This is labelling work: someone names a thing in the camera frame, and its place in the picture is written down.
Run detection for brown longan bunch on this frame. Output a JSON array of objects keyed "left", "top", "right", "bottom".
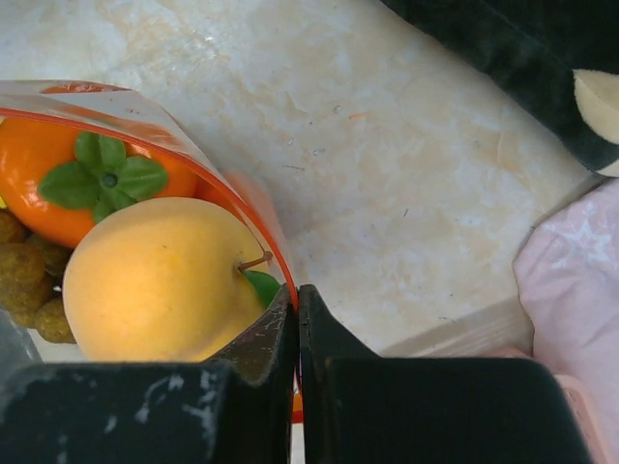
[{"left": 1, "top": 209, "right": 75, "bottom": 344}]

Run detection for pink crumpled cloth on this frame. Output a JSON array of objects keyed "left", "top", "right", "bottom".
[{"left": 512, "top": 178, "right": 619, "bottom": 388}]

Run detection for black floral pillow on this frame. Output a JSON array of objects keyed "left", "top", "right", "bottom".
[{"left": 386, "top": 0, "right": 618, "bottom": 177}]

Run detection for clear zip top bag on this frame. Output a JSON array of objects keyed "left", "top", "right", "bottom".
[{"left": 0, "top": 79, "right": 304, "bottom": 421}]

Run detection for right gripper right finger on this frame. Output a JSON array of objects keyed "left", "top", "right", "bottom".
[{"left": 298, "top": 285, "right": 592, "bottom": 463}]

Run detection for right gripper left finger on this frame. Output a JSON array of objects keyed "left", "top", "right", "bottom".
[{"left": 1, "top": 289, "right": 296, "bottom": 463}]

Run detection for yellow orange fruit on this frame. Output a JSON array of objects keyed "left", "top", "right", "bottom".
[{"left": 62, "top": 197, "right": 269, "bottom": 362}]

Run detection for pink plastic basket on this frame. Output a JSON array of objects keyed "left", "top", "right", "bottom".
[{"left": 488, "top": 349, "right": 618, "bottom": 463}]

